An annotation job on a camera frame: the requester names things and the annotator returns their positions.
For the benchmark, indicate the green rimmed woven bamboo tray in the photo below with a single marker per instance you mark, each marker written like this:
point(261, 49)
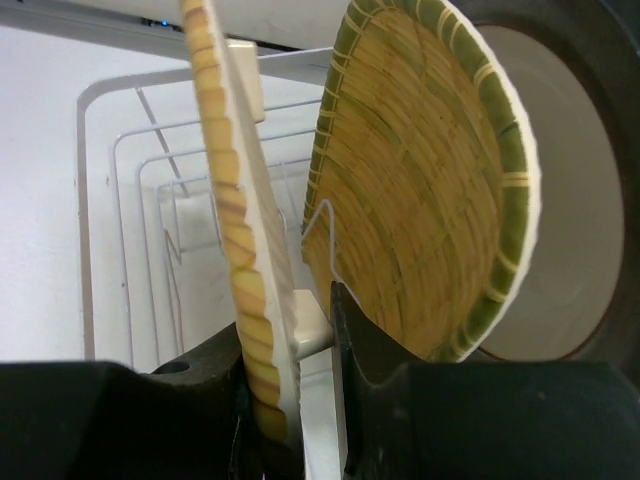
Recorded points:
point(424, 189)

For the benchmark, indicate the brown rimmed beige plate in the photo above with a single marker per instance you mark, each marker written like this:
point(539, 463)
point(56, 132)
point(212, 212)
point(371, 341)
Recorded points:
point(575, 65)

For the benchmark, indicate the white wire dish rack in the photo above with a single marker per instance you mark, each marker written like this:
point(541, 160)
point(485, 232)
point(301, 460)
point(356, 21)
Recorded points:
point(152, 271)

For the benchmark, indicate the orange woven bamboo tray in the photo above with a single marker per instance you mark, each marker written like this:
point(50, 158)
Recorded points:
point(278, 325)

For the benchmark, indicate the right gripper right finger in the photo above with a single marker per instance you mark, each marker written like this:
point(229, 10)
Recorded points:
point(406, 418)

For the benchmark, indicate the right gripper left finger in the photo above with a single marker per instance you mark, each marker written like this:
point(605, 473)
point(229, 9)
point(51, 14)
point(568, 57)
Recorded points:
point(102, 420)

